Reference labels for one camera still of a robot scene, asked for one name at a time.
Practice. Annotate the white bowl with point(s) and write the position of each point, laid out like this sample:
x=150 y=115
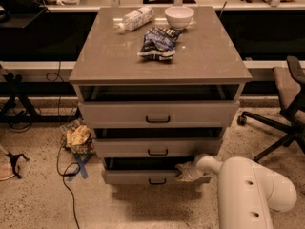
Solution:
x=179 y=17

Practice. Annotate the grey drawer cabinet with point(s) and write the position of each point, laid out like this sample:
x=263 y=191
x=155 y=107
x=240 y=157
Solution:
x=205 y=67

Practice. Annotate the grey top drawer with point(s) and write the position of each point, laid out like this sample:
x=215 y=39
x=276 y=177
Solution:
x=159 y=114

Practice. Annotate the black tripod with white part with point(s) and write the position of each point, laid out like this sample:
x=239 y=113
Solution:
x=13 y=160

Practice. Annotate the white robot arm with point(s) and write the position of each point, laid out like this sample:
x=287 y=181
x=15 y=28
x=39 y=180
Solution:
x=247 y=192

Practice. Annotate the blue tape cross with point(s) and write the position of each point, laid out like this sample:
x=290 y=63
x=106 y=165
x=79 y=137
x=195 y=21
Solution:
x=81 y=169

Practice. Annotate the black office chair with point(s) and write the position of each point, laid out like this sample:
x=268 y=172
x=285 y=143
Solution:
x=290 y=84

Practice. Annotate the grey drawer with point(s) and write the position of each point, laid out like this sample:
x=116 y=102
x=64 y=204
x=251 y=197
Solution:
x=143 y=170
x=159 y=114
x=153 y=147

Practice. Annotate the grey bottom drawer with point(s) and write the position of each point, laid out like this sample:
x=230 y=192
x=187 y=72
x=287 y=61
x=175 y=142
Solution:
x=143 y=170

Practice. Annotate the black stand frame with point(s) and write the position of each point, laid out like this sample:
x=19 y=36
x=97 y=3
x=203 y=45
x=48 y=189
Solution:
x=19 y=91

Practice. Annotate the clear plastic water bottle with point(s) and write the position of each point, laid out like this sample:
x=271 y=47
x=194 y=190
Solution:
x=135 y=19

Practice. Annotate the grey middle drawer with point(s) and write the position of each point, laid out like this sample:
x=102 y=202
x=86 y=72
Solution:
x=153 y=147

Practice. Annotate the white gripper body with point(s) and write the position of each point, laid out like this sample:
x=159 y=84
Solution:
x=191 y=172

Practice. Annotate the blue chip bag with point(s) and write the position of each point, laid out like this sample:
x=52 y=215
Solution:
x=159 y=44

